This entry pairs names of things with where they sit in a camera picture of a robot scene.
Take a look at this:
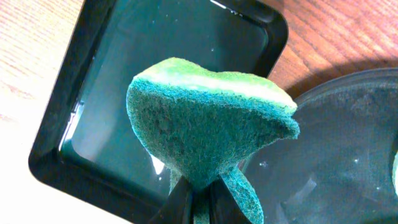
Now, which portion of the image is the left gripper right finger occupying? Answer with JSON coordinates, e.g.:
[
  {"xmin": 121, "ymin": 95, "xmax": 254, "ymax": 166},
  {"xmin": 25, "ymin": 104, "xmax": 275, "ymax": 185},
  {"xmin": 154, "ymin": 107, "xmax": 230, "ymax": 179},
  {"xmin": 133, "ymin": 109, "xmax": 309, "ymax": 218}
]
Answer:
[{"xmin": 210, "ymin": 176, "xmax": 251, "ymax": 224}]

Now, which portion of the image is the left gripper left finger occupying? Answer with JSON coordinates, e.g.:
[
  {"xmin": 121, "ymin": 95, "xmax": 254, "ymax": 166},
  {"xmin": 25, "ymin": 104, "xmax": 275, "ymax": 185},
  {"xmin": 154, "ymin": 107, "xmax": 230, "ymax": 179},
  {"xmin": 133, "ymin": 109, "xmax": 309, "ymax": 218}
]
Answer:
[{"xmin": 149, "ymin": 177, "xmax": 194, "ymax": 224}]

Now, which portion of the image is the green scrubbing sponge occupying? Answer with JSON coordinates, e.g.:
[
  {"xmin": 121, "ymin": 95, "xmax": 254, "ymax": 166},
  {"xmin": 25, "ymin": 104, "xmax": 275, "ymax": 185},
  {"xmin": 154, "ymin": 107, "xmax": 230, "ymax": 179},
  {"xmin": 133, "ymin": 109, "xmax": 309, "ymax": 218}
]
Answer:
[{"xmin": 126, "ymin": 57, "xmax": 300, "ymax": 223}]

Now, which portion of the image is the mint green plate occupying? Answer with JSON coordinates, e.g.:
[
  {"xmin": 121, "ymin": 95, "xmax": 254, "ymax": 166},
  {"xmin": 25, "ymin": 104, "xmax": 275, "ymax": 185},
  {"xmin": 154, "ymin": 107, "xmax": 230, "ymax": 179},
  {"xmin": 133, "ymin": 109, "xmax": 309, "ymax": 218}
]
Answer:
[{"xmin": 392, "ymin": 152, "xmax": 398, "ymax": 195}]

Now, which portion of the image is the rectangular black tray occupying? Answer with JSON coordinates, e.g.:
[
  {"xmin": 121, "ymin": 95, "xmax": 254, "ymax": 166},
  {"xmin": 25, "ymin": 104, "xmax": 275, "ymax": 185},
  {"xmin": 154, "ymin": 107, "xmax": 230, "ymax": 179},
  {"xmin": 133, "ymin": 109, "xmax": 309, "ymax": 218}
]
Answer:
[{"xmin": 29, "ymin": 0, "xmax": 289, "ymax": 223}]

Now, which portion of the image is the round black tray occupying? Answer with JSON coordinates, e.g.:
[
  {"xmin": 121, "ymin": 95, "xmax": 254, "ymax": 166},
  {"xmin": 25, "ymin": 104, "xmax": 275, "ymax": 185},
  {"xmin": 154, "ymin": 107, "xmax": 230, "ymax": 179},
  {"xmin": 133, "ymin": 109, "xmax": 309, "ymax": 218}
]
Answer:
[{"xmin": 244, "ymin": 68, "xmax": 397, "ymax": 223}]

